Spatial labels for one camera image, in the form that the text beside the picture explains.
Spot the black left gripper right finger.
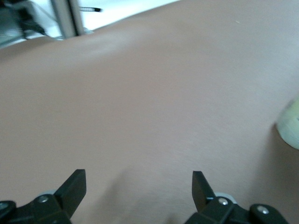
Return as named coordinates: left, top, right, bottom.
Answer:
left=184, top=171, right=288, bottom=224

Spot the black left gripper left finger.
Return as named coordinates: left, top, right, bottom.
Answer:
left=0, top=169, right=87, bottom=224

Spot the white blue tennis ball can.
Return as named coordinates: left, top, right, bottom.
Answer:
left=276, top=97, right=299, bottom=150

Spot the brown table mat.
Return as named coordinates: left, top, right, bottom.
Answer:
left=0, top=0, right=299, bottom=224

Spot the metal camera mount pole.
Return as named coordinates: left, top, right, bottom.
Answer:
left=53, top=0, right=85, bottom=39

